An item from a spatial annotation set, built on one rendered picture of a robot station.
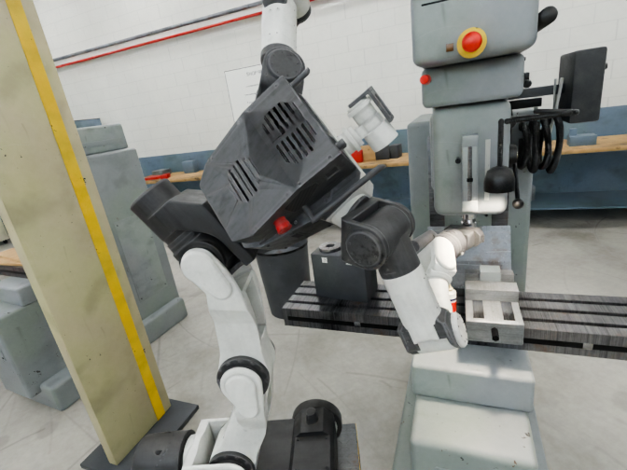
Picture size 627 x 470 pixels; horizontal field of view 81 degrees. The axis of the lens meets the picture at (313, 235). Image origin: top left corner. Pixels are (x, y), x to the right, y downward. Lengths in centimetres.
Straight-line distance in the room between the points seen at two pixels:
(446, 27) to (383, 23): 457
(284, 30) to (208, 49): 562
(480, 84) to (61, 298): 187
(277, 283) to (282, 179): 239
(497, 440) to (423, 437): 20
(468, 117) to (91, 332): 190
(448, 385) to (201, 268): 82
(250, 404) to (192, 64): 615
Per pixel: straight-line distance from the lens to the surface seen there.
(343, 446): 168
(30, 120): 202
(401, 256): 76
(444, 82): 107
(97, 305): 216
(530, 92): 150
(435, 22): 99
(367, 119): 85
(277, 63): 89
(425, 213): 165
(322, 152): 65
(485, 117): 111
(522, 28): 99
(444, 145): 112
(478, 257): 165
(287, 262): 293
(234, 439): 125
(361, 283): 137
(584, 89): 144
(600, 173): 575
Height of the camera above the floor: 168
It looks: 19 degrees down
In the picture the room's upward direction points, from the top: 8 degrees counter-clockwise
